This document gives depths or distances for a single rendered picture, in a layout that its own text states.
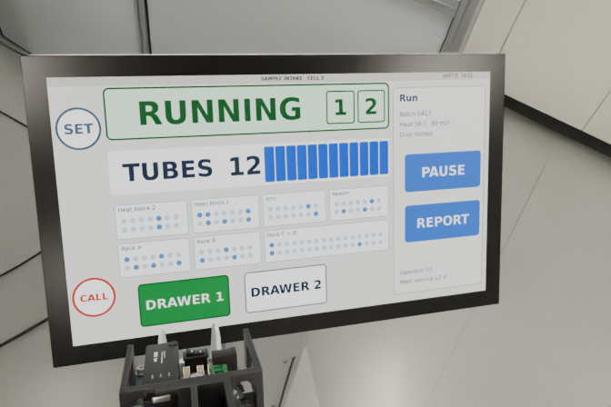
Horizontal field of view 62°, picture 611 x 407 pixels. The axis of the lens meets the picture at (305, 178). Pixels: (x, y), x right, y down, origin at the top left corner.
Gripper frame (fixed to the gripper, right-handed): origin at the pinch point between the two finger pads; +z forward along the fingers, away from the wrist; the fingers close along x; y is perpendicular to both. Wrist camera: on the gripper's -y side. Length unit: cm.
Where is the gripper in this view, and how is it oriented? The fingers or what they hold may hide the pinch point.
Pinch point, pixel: (191, 374)
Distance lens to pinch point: 43.2
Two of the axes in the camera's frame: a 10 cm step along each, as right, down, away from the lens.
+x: -9.7, 0.7, -2.5
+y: -0.3, -9.9, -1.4
